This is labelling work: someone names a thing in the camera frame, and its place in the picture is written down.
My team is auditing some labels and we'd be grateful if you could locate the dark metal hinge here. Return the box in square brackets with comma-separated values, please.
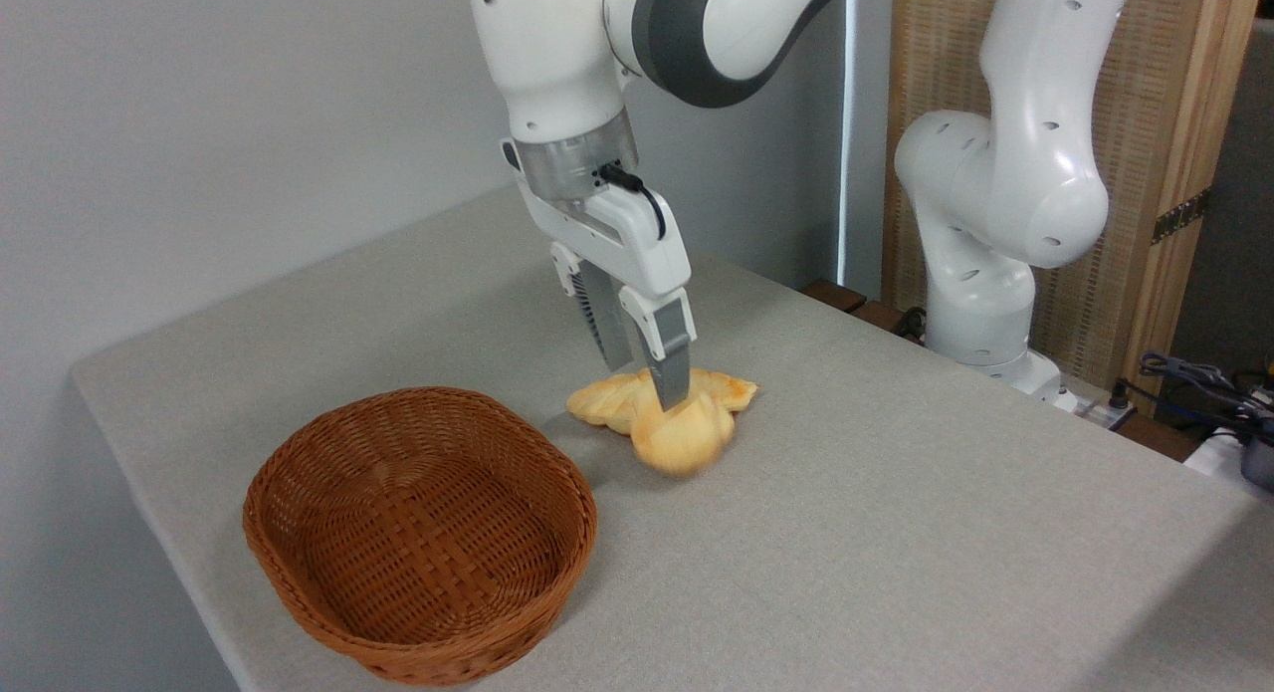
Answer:
[1151, 188, 1213, 246]

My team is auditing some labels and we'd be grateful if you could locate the wooden woven screen panel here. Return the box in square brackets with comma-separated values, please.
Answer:
[880, 0, 1267, 396]

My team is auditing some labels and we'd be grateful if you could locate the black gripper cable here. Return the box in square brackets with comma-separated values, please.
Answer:
[596, 163, 669, 242]

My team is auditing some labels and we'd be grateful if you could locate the long braided bread loaf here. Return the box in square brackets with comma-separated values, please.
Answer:
[565, 365, 759, 437]

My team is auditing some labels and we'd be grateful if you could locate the black and blue cable bundle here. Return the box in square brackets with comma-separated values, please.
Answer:
[1138, 350, 1274, 436]

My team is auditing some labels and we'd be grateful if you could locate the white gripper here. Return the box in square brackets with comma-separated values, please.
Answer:
[500, 138, 699, 412]

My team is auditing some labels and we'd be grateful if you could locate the brown wooden board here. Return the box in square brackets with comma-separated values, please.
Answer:
[800, 278, 929, 343]

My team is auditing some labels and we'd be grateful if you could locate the small round bread roll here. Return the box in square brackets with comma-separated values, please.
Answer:
[628, 390, 739, 478]

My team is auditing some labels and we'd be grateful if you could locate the brown wicker basket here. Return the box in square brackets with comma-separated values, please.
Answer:
[242, 385, 600, 688]

